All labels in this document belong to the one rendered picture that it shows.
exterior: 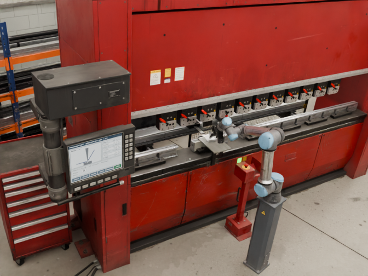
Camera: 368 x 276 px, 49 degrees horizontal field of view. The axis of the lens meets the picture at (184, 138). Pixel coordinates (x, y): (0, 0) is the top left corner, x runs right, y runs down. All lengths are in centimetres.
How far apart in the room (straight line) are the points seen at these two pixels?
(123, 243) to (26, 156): 108
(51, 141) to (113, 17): 83
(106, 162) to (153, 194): 106
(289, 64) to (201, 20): 114
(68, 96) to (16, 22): 488
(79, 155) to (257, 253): 195
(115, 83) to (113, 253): 173
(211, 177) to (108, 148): 152
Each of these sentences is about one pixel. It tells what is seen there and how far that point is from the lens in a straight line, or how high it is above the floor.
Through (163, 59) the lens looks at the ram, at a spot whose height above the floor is 179.
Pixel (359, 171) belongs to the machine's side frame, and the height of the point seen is 9.
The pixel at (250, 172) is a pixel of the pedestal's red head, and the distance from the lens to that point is 368.
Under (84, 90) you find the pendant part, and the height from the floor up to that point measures 190.
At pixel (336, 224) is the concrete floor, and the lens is 464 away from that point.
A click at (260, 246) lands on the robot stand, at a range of 365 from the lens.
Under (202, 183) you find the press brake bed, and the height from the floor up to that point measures 59.
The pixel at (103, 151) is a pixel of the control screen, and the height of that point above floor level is 148.
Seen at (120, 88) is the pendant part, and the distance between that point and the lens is 238.
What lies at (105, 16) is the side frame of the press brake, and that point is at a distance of 256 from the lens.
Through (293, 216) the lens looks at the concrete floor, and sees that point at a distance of 456.
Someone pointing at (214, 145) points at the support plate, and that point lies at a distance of 353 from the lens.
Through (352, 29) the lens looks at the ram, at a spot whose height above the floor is 186.
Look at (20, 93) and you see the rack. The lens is 443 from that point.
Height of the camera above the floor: 282
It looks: 30 degrees down
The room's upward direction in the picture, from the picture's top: 5 degrees clockwise
